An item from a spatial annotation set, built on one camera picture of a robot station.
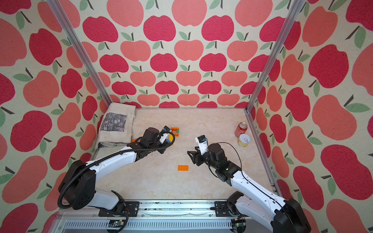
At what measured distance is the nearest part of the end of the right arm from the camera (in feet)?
1.99

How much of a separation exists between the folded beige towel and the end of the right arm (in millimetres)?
527

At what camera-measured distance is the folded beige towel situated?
983 mm
